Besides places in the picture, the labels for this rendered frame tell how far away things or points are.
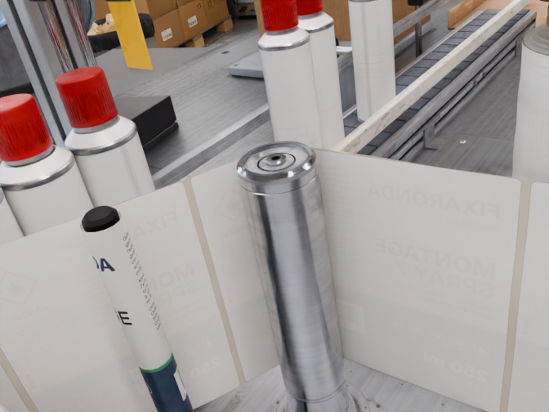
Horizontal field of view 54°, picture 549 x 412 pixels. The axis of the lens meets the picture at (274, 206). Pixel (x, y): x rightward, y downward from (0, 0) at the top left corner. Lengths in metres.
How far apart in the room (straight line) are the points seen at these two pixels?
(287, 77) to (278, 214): 0.31
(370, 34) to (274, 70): 0.18
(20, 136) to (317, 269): 0.20
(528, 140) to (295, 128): 0.24
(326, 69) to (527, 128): 0.25
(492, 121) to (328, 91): 0.32
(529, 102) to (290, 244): 0.20
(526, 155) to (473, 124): 0.43
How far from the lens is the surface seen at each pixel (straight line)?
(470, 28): 1.11
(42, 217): 0.38
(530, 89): 0.39
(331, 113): 0.61
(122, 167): 0.40
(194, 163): 0.53
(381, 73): 0.70
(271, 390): 0.39
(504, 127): 0.82
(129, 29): 0.44
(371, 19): 0.68
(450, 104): 0.83
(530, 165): 0.41
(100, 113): 0.39
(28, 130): 0.37
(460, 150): 0.65
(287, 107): 0.55
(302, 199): 0.24
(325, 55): 0.58
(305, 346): 0.30
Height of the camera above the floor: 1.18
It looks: 31 degrees down
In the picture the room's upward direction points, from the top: 11 degrees counter-clockwise
